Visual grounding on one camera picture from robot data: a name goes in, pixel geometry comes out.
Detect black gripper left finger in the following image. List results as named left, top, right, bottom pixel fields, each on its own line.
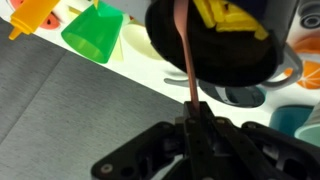
left=91, top=101, right=201, bottom=180

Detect yellow mustard squeeze bottle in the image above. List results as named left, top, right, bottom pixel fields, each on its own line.
left=8, top=0, right=61, bottom=41

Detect pink plastic spoon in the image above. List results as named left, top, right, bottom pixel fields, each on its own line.
left=173, top=0, right=201, bottom=113

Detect yellow toy fries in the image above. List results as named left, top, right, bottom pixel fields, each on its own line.
left=192, top=0, right=270, bottom=41

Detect green plastic cup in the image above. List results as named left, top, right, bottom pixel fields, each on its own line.
left=60, top=0, right=124, bottom=64

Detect teal two-handled pot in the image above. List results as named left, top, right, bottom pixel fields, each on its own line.
left=268, top=104, right=315, bottom=138

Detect small dark teal pan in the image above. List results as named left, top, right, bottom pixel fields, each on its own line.
left=198, top=79, right=268, bottom=109

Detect toy orange slice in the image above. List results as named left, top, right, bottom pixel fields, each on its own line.
left=283, top=35, right=320, bottom=90

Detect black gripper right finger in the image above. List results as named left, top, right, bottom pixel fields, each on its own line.
left=199, top=101, right=320, bottom=180

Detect black pot grey handle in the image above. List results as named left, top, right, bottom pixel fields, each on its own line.
left=144, top=0, right=304, bottom=92

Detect toy watermelon slice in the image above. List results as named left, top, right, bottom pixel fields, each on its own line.
left=8, top=0, right=63, bottom=30

